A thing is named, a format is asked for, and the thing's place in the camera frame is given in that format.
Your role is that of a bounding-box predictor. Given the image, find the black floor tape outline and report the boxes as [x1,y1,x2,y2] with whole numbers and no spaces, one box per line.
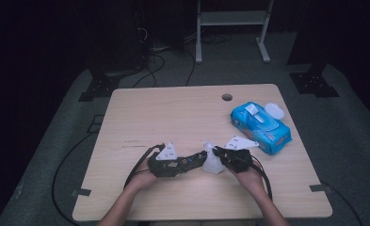
[87,114,105,134]

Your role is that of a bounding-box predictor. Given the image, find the black floor cable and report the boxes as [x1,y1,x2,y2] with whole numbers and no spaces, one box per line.
[51,131,96,226]
[132,53,167,89]
[185,48,197,88]
[320,181,364,226]

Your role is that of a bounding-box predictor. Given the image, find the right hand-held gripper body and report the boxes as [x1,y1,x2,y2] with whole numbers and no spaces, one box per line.
[223,135,260,173]

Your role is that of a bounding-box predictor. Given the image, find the white metal stand frame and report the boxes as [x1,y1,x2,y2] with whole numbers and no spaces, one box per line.
[195,0,275,65]

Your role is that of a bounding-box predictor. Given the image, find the person's right hand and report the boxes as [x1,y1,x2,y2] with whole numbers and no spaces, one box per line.
[233,165,266,196]

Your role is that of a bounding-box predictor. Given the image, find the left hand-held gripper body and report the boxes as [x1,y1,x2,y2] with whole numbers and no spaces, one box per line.
[147,141,181,178]

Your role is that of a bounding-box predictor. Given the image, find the person's left hand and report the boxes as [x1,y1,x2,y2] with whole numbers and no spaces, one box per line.
[125,159,158,193]

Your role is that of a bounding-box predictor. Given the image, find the right hand-held gripper cable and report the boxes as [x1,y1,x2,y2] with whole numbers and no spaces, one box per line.
[251,156,273,201]

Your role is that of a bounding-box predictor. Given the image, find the black stand base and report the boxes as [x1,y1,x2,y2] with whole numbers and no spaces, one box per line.
[289,71,341,98]
[78,74,121,103]

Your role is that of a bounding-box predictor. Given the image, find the white wet wipe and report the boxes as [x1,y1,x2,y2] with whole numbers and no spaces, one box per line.
[201,140,228,175]

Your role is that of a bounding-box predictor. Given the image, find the blue wet wipe pack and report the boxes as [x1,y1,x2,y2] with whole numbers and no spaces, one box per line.
[230,101,293,155]

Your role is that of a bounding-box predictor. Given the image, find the dark tape strip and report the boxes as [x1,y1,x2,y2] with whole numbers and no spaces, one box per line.
[309,184,331,193]
[71,187,92,198]

